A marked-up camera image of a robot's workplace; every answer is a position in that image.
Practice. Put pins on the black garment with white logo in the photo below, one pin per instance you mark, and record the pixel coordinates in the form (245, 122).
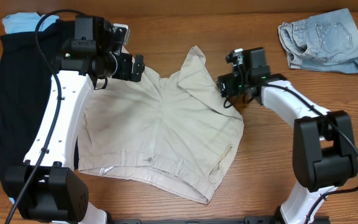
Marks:
(24, 89)

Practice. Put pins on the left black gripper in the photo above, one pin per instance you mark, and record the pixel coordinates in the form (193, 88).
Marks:
(137, 68)

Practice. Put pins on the folded light blue denim shorts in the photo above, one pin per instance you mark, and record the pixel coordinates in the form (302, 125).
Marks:
(325, 43)

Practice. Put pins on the light blue garment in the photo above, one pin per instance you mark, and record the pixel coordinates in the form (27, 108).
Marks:
(20, 22)

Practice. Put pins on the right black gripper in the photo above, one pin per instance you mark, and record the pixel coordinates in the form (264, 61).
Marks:
(227, 86)

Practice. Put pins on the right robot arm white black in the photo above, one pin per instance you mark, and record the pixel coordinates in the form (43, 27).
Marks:
(324, 156)

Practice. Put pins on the beige cotton shorts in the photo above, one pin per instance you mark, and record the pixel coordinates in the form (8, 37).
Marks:
(173, 133)

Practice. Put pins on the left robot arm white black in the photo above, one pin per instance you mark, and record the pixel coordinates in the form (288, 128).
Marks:
(44, 185)

